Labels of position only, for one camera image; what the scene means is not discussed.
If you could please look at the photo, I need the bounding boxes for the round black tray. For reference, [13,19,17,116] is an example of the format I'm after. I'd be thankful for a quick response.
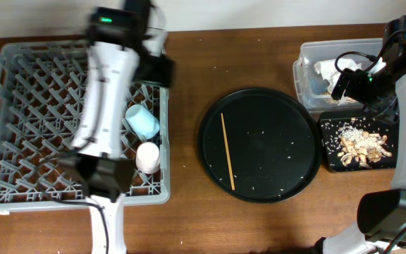
[197,87,323,203]

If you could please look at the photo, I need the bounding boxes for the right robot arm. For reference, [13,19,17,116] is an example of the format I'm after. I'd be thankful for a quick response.
[309,16,406,254]

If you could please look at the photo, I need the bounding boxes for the wooden chopstick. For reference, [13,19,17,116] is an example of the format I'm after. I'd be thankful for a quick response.
[220,113,235,191]

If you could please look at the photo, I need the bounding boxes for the white tissue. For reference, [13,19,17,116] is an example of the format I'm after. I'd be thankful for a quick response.
[314,59,362,94]

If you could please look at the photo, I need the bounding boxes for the pink cup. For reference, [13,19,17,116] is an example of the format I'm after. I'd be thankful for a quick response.
[135,142,160,174]

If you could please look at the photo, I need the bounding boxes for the clear plastic bin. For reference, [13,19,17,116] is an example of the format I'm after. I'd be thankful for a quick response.
[293,38,382,113]

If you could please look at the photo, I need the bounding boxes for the grey dishwasher rack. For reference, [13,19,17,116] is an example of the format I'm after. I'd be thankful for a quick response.
[0,40,171,213]

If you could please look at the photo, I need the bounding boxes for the black rectangular tray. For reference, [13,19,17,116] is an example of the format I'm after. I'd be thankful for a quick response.
[318,109,399,172]

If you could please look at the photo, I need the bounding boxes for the blue cup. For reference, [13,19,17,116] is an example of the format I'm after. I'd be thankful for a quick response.
[125,104,160,140]

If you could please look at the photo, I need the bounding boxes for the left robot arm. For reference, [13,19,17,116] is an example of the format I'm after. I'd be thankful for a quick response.
[57,1,175,253]

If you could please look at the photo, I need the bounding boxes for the food scraps pile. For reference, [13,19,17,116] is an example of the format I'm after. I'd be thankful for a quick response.
[336,125,393,169]

